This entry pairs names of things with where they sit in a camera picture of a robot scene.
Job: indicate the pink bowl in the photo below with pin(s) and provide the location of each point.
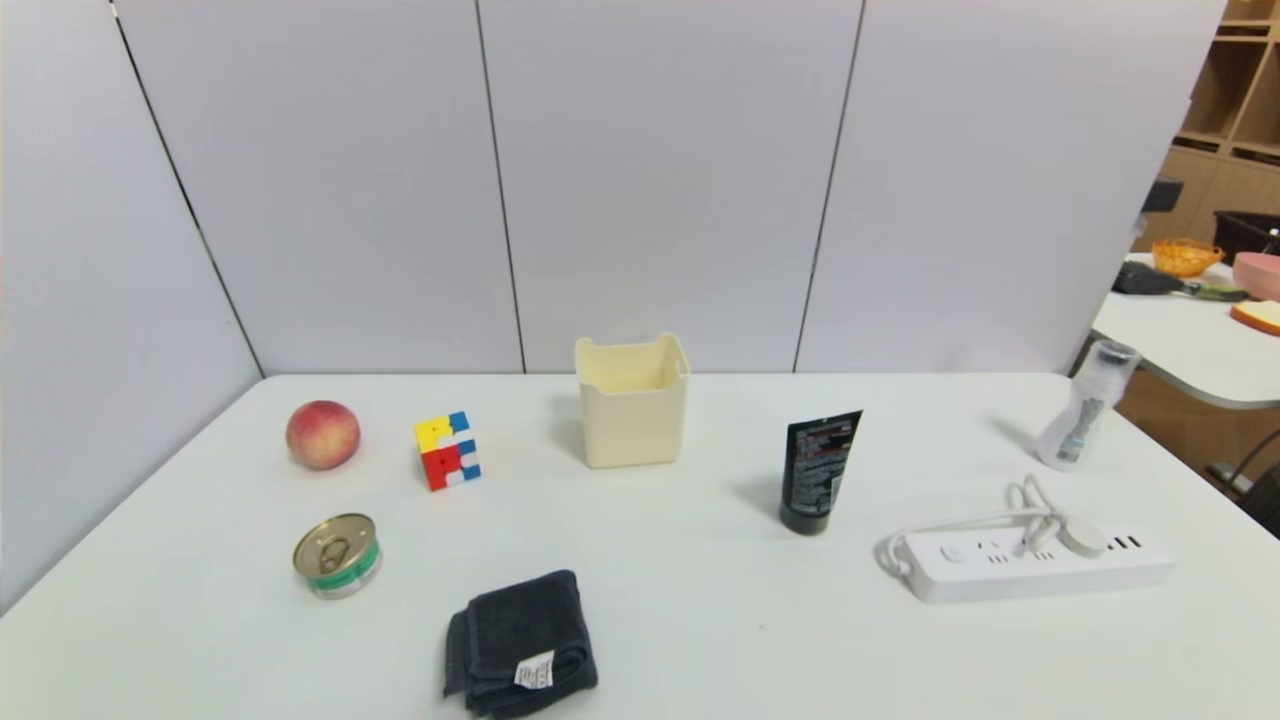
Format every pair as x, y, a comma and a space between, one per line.
1260, 275

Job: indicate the tin can green label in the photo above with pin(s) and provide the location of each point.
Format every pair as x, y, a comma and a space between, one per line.
335, 555

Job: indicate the multicolour puzzle cube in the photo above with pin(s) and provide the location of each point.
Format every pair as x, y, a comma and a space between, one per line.
447, 455

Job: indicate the dark grey folded towel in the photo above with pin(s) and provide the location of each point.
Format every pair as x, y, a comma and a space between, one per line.
520, 630

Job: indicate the black cosmetic tube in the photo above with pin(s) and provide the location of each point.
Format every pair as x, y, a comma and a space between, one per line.
815, 470

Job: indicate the clear plastic bottle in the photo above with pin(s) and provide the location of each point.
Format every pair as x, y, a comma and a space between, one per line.
1080, 420

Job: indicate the white round table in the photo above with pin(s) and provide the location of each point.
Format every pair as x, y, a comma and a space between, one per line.
1180, 345

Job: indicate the black table base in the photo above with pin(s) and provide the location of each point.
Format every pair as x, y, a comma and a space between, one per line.
1262, 500

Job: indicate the bread slice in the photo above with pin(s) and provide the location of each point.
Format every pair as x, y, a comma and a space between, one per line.
1262, 317

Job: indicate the red yellow peach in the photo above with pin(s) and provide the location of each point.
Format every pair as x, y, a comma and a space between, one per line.
323, 435

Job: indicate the black brush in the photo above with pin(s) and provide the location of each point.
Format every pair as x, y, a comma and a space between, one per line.
1145, 280

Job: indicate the cream white plastic box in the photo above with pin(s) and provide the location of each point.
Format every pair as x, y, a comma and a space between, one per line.
632, 425

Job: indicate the black crate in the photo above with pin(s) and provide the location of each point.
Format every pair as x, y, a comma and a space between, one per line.
1245, 232

